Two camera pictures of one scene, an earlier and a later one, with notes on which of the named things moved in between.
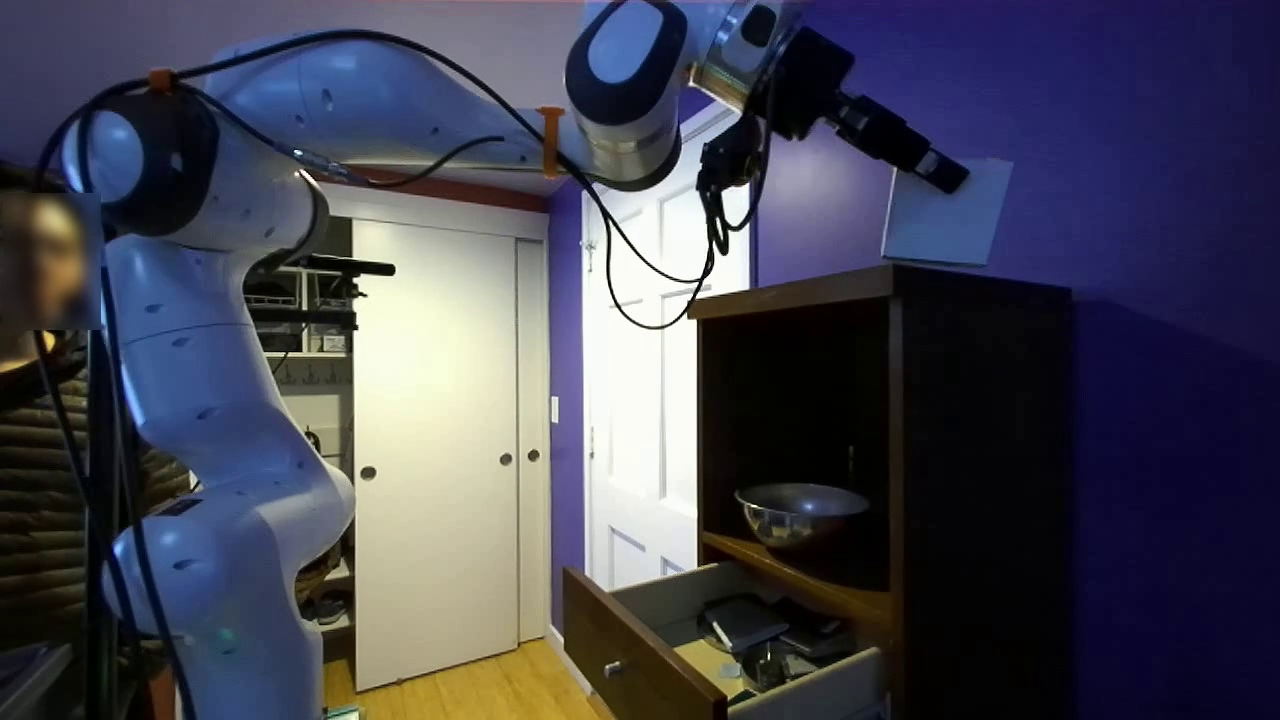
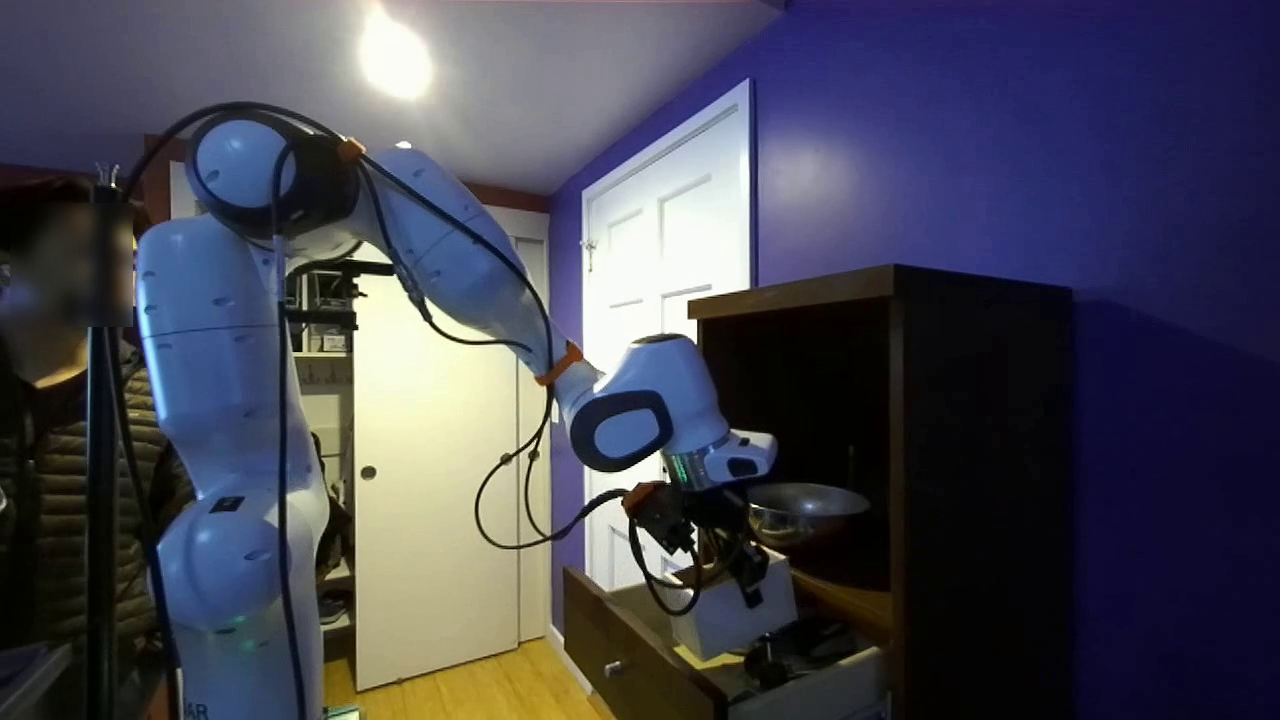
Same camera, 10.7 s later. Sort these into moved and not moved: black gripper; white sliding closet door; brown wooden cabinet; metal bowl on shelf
Moved: black gripper
Not moved: brown wooden cabinet; metal bowl on shelf; white sliding closet door
